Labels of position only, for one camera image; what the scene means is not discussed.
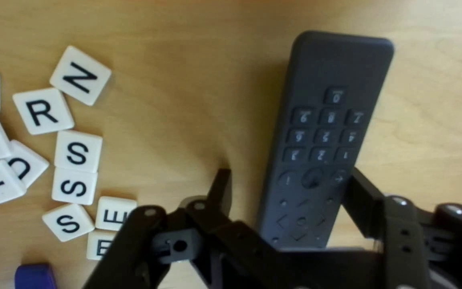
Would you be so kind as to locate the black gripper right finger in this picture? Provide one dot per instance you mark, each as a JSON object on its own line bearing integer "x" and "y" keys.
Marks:
{"x": 433, "y": 250}

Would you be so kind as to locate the white letter tile E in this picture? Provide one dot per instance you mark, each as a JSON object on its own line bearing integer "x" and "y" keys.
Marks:
{"x": 101, "y": 245}
{"x": 114, "y": 213}

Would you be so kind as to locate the white letter tile U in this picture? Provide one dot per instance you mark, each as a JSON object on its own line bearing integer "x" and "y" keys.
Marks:
{"x": 24, "y": 165}

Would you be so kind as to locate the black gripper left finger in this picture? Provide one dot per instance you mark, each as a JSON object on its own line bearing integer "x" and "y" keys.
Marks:
{"x": 155, "y": 250}

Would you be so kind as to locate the white letter tile R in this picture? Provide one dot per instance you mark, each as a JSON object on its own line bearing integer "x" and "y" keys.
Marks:
{"x": 41, "y": 110}

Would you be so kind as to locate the black remote control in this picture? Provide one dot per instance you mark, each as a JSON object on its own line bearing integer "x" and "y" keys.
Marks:
{"x": 321, "y": 133}

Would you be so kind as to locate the white letter tile N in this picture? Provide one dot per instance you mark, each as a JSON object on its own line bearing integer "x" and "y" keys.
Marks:
{"x": 80, "y": 75}

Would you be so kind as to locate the white letter tile S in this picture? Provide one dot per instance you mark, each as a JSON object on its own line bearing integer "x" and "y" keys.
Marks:
{"x": 77, "y": 152}
{"x": 74, "y": 186}
{"x": 67, "y": 223}

